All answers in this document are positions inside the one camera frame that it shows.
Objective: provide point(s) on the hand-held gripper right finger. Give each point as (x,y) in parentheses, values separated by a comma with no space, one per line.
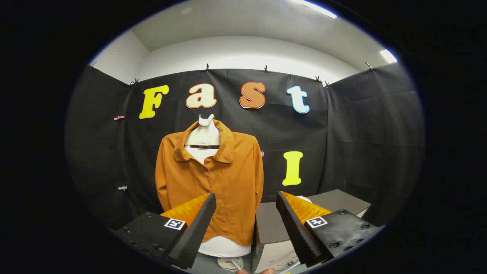
(295,228)

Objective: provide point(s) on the small ceiling light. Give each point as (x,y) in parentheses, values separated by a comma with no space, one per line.
(388,56)

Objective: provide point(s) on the long ceiling light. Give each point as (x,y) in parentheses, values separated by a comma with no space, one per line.
(315,7)

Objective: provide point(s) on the black backdrop cloth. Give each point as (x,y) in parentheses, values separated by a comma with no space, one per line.
(342,133)

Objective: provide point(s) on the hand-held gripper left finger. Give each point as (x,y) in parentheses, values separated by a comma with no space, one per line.
(198,228)

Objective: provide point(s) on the white mannequin torso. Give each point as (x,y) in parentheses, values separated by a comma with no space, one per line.
(203,135)

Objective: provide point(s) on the orange button-up shirt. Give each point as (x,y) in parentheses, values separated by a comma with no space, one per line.
(232,179)

